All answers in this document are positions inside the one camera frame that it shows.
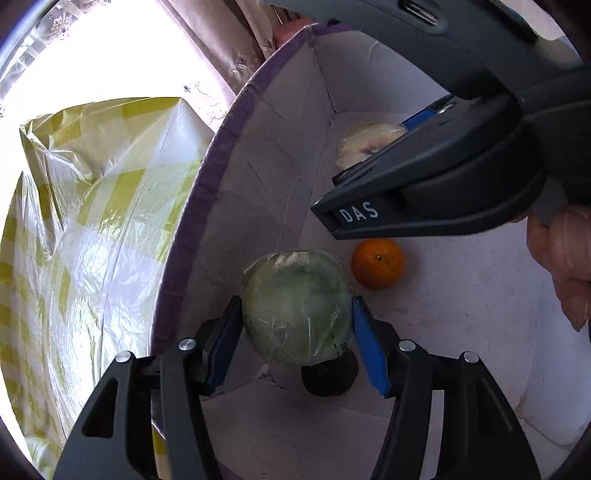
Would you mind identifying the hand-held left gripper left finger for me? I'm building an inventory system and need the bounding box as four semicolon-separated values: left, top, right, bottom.
54;295;244;480

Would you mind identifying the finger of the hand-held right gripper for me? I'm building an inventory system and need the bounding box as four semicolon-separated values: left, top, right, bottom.
401;95;459;133

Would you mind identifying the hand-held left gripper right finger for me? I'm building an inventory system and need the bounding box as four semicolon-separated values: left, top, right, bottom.
352;296;543;480

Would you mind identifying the pale pomelo piece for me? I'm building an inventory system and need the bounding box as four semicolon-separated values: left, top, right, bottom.
333;121;409;171

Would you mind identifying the plastic-wrapped green cabbage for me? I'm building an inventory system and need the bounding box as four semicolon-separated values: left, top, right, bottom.
242;249;355;367

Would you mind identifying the white purple-rimmed cardboard box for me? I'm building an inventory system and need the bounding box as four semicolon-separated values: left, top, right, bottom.
150;21;591;480

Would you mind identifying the person's right hand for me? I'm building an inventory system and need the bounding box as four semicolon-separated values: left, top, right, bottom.
526;205;591;333

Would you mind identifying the dark avocado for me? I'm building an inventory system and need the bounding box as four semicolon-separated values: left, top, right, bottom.
301;348;360;398

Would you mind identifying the orange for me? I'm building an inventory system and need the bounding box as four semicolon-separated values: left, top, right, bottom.
351;237;406;291

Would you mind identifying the pink plastic stool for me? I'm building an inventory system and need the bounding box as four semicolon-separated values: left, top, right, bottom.
273;18;311;49

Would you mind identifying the yellow checked plastic bag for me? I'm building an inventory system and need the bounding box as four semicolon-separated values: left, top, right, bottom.
0;96;218;467

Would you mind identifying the beige embroidered curtain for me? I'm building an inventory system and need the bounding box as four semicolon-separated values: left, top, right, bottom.
157;0;305;134

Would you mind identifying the white lace curtain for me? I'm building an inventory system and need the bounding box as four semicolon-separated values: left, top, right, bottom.
0;0;88;116

